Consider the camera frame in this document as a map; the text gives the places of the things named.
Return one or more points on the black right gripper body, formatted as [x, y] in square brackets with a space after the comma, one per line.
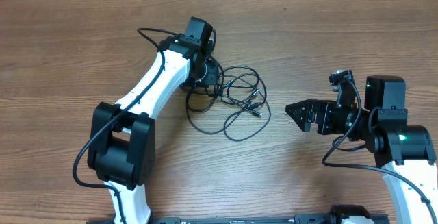
[335, 121]

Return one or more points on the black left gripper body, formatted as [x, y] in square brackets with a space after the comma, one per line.
[207, 74]

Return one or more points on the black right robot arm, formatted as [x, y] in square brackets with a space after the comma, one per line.
[403, 154]

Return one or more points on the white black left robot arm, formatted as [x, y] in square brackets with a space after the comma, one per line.
[121, 149]

